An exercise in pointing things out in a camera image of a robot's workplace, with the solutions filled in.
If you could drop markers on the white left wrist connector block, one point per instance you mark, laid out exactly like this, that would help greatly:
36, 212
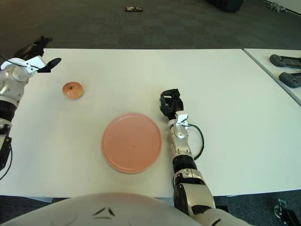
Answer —
35, 63

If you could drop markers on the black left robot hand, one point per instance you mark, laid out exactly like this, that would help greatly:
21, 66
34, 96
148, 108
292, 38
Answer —
33, 50

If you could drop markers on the dark grey game controller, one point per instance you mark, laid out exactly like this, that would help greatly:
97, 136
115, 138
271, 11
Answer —
282, 60
290, 80

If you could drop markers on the black bag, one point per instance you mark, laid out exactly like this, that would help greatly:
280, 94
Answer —
225, 5

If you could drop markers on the small dark packet on floor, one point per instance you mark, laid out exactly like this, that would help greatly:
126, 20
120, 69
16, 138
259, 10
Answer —
133, 9

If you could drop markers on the white right wrist connector block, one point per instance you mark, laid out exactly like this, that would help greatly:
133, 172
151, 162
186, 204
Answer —
182, 118

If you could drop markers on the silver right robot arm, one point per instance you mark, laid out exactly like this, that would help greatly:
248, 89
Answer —
183, 164

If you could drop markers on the white wrist connector block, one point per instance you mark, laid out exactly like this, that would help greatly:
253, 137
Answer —
35, 63
182, 118

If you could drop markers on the black caster wheel stand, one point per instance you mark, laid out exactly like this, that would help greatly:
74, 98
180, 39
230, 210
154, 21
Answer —
285, 212

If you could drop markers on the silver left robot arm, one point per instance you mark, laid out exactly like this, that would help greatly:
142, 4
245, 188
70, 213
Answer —
11, 77

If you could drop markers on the red yellow apple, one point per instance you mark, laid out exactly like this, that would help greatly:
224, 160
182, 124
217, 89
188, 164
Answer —
73, 90

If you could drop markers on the pink round plate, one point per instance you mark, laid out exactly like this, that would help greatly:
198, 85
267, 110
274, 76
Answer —
131, 143

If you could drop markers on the silver robot torso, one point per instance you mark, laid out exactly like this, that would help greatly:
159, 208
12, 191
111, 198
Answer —
105, 207

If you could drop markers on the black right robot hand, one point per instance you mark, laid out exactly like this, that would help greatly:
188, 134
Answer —
172, 104

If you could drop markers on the grey toy robot dog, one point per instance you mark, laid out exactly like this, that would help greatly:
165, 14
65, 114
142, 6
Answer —
277, 7

